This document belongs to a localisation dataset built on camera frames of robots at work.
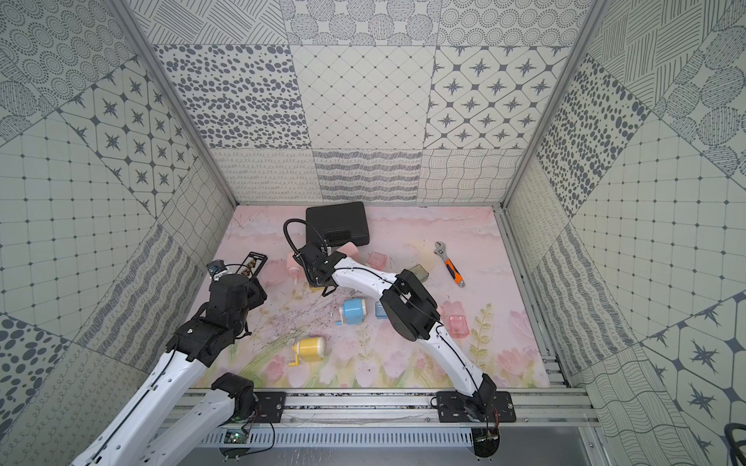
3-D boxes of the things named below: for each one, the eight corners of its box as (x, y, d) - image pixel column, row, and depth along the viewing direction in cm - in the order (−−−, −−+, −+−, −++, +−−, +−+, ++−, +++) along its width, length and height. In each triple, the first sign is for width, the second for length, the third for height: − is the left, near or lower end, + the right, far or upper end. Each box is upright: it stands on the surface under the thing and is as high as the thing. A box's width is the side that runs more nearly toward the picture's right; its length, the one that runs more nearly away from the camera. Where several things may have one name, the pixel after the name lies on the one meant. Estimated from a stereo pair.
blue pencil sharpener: (339, 325, 90) (336, 316, 84) (341, 308, 93) (338, 298, 88) (365, 325, 90) (364, 316, 84) (366, 308, 93) (365, 298, 88)
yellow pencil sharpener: (295, 368, 82) (288, 359, 76) (295, 351, 85) (287, 341, 79) (327, 360, 84) (323, 351, 77) (326, 344, 87) (321, 334, 80)
